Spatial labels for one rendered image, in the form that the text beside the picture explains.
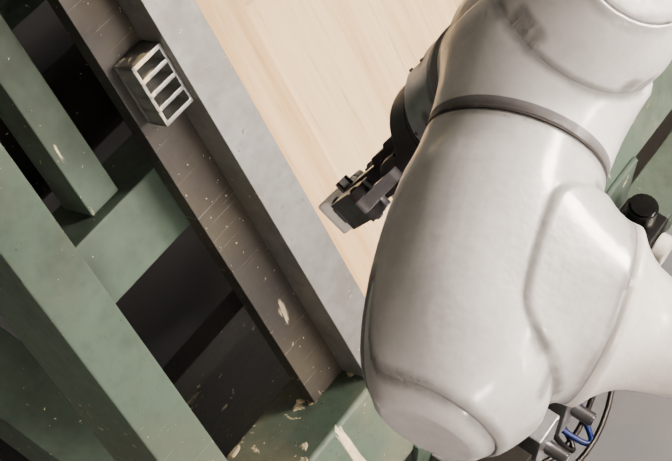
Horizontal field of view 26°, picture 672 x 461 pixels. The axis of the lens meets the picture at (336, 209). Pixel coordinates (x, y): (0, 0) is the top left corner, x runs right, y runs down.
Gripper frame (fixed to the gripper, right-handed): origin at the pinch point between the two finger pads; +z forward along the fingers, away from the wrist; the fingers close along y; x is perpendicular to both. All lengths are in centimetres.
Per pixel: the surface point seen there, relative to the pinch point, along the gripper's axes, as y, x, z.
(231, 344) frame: -9, 5, 69
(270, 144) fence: -14.0, -8.1, 31.7
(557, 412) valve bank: -29, 39, 57
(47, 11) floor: -74, -64, 186
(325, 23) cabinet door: -28.3, -13.2, 31.7
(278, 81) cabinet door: -19.6, -12.1, 31.7
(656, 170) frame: -107, 42, 116
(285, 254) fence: -10.1, 0.9, 39.5
